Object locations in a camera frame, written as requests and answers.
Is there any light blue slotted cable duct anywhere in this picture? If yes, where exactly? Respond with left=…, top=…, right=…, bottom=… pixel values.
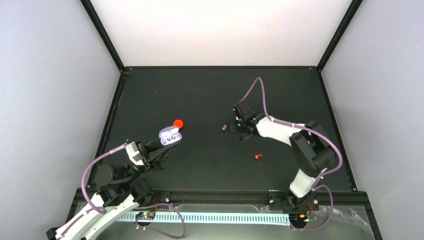
left=117, top=211, right=291, bottom=226

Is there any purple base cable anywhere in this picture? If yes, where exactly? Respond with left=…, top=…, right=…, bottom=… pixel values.
left=134, top=202, right=187, bottom=240
left=289, top=202, right=332, bottom=232

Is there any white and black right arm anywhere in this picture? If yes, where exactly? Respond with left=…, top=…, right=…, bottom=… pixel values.
left=229, top=114, right=343, bottom=210

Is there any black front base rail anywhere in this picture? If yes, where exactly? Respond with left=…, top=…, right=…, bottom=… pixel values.
left=68, top=188, right=373, bottom=218

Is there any orange round bottle cap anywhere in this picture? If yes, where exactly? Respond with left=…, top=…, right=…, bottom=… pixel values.
left=173, top=119, right=184, bottom=129

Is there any black frame post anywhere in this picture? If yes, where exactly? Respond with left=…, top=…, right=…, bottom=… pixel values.
left=316, top=0, right=363, bottom=72
left=80, top=0, right=125, bottom=72

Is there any purple earbud with ear hook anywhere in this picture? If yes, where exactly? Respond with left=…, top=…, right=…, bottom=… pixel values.
left=170, top=133, right=182, bottom=141

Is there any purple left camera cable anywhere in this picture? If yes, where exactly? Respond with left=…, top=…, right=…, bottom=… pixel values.
left=81, top=142, right=128, bottom=215

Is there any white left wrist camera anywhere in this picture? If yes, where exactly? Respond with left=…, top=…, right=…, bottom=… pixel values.
left=125, top=141, right=145, bottom=166

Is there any black left rear frame post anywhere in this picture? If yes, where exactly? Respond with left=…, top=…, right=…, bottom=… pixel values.
left=80, top=0, right=125, bottom=72

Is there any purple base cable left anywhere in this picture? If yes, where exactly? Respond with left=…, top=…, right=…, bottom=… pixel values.
left=134, top=202, right=187, bottom=240

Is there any black right rear frame post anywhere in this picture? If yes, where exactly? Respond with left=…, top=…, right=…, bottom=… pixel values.
left=316, top=0, right=363, bottom=72

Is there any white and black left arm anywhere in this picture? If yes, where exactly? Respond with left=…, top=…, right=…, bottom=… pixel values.
left=46, top=140, right=178, bottom=240

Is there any lavender earbud charging case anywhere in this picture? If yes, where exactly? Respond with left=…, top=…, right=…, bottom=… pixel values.
left=158, top=126, right=183, bottom=146

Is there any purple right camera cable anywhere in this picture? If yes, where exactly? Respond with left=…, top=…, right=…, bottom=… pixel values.
left=240, top=77, right=344, bottom=213

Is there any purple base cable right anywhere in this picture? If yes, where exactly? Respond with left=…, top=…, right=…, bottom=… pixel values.
left=289, top=202, right=332, bottom=232

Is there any purple camera cable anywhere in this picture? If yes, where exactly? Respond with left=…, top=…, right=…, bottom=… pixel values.
left=240, top=77, right=344, bottom=213
left=81, top=142, right=128, bottom=215

